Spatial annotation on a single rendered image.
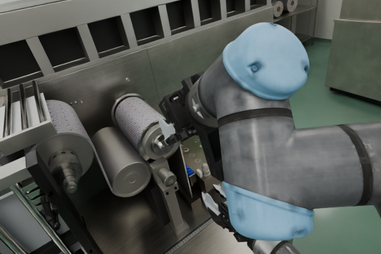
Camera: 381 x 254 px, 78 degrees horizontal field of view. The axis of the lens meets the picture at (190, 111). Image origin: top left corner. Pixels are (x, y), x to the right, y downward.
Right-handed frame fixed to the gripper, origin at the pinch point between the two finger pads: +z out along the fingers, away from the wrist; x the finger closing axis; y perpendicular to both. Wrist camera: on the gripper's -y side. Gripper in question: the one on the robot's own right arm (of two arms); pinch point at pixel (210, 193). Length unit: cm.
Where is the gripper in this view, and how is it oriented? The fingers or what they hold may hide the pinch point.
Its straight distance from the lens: 77.1
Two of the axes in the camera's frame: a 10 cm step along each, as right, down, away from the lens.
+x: -8.2, 4.1, -4.1
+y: -1.6, -8.4, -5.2
